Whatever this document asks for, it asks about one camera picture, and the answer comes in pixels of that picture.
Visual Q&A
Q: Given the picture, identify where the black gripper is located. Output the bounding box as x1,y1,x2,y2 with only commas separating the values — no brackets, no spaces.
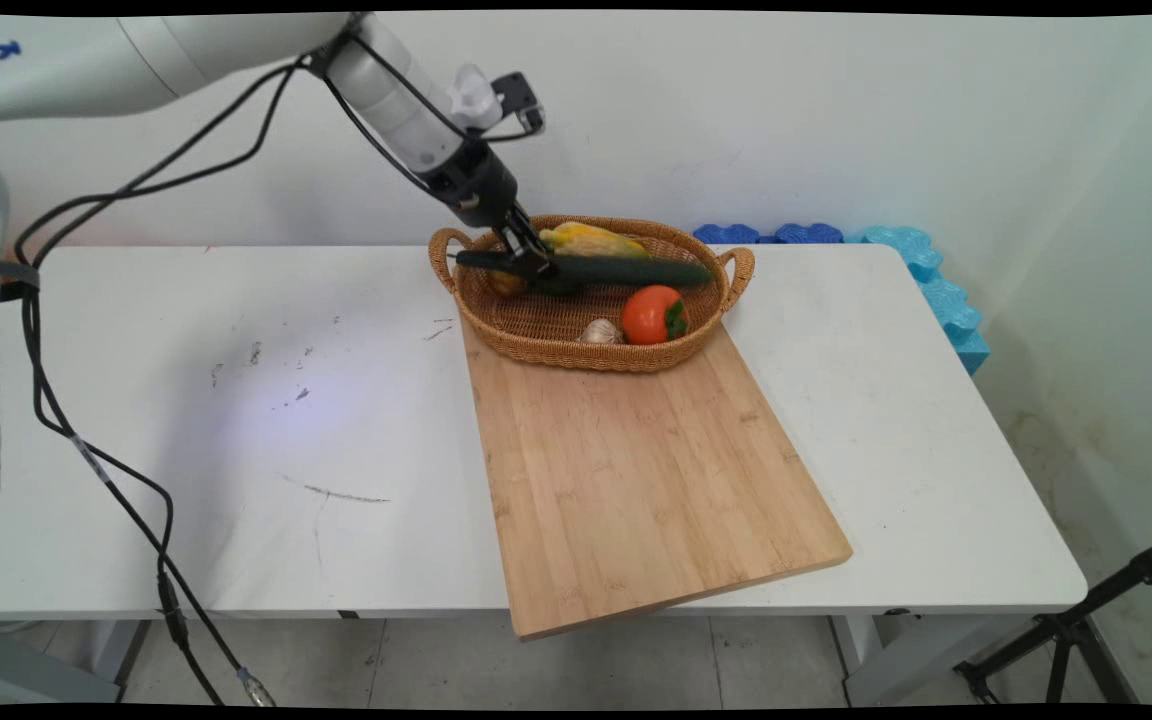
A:
428,140,558,285

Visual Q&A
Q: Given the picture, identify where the dark green cucumber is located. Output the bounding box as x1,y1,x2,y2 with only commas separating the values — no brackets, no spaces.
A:
455,249,715,294

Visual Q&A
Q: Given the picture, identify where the yellow corn cob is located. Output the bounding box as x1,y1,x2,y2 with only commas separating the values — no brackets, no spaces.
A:
539,221,650,260

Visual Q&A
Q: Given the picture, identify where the woven wicker basket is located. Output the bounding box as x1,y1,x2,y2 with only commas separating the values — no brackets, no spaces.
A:
428,215,757,375

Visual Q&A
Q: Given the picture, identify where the orange-red tomato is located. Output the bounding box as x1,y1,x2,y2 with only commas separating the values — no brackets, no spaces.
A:
620,285,690,347

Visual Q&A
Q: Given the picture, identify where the wooden cutting board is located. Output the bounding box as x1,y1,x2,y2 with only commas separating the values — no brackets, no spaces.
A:
461,320,854,641

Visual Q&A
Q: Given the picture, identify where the light blue foam mat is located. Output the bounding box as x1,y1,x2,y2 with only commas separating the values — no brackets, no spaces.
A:
860,225,991,377

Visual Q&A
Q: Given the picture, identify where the white table leg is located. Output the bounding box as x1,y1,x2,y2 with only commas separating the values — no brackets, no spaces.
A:
829,610,999,707
0,618,153,706

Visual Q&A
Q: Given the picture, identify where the black tripod stand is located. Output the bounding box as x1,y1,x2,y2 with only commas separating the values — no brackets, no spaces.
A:
953,529,1152,706

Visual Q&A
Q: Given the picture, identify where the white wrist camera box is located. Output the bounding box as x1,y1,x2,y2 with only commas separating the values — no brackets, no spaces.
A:
448,64,547,139

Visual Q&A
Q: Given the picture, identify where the thin black cable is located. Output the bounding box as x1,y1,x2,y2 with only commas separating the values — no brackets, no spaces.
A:
12,35,547,707

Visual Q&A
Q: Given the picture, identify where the black cable with metal plug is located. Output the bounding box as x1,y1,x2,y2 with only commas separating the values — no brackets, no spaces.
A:
14,35,497,707

